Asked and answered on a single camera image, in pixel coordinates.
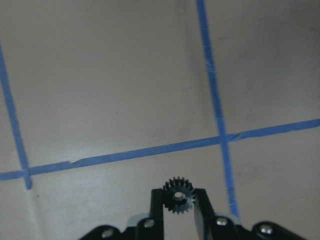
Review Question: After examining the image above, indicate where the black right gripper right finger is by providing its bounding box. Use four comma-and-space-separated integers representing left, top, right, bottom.
194, 188, 217, 240

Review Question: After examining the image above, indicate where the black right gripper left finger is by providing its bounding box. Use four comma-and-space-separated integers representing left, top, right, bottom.
149, 188, 164, 240

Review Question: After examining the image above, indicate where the small black bearing gear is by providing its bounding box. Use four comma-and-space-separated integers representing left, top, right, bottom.
162, 176, 196, 214

